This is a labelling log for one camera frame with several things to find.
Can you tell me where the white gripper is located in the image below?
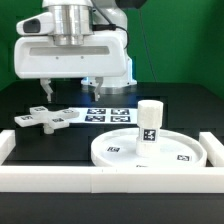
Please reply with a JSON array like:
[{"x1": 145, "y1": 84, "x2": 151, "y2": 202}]
[{"x1": 14, "y1": 33, "x2": 127, "y2": 102}]

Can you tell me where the white cross-shaped table base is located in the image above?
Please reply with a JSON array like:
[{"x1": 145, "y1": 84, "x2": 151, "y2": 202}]
[{"x1": 14, "y1": 106, "x2": 79, "y2": 134}]

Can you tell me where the white round table top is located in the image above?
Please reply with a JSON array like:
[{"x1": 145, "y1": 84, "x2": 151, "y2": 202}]
[{"x1": 91, "y1": 128, "x2": 207, "y2": 168}]

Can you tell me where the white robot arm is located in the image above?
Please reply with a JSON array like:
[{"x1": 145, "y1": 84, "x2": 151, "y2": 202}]
[{"x1": 14, "y1": 0, "x2": 146, "y2": 98}]

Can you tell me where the white marker sheet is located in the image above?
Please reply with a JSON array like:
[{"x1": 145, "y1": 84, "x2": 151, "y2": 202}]
[{"x1": 69, "y1": 108, "x2": 137, "y2": 124}]

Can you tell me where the white left fence bar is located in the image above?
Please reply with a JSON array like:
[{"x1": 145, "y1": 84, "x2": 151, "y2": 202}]
[{"x1": 0, "y1": 130, "x2": 16, "y2": 166}]

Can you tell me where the white fence bar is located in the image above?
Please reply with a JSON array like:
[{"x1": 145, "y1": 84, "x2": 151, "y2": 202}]
[
  {"x1": 199, "y1": 132, "x2": 224, "y2": 167},
  {"x1": 0, "y1": 130, "x2": 16, "y2": 166},
  {"x1": 0, "y1": 166, "x2": 224, "y2": 193}
]

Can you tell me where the white front fence bar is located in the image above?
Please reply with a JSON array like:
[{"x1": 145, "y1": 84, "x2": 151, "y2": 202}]
[{"x1": 0, "y1": 166, "x2": 224, "y2": 193}]

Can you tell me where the white right fence bar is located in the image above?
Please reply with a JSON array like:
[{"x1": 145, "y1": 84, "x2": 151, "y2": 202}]
[{"x1": 199, "y1": 132, "x2": 224, "y2": 167}]

